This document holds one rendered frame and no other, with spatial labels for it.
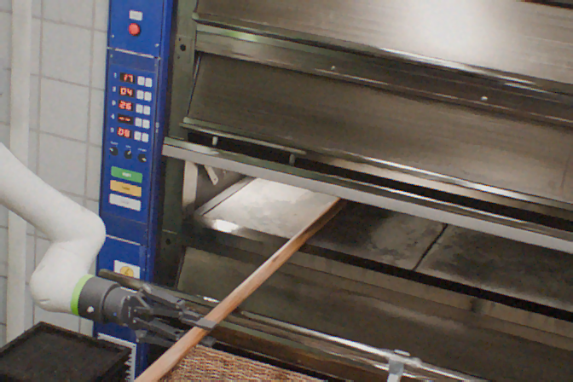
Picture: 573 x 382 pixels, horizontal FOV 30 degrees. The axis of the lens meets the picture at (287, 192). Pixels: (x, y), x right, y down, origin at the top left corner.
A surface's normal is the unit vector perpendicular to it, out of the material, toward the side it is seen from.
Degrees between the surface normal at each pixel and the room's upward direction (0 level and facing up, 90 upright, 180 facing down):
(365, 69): 90
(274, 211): 0
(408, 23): 70
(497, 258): 0
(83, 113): 90
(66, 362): 0
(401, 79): 90
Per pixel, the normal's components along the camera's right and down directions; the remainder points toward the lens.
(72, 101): -0.37, 0.29
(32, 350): 0.11, -0.93
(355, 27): -0.31, -0.05
